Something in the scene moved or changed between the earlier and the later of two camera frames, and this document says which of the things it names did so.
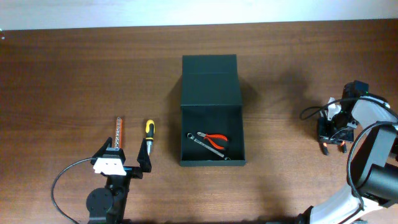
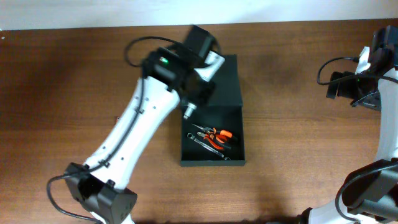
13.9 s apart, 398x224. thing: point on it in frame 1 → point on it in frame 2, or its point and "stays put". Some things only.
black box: x=212 y=122 stays put
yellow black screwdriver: x=150 y=134 → x=188 y=111
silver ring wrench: x=191 y=136 stays put
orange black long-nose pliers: x=325 y=149 → x=221 y=135
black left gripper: x=144 y=164 → x=206 y=95
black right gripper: x=324 y=137 → x=343 y=91
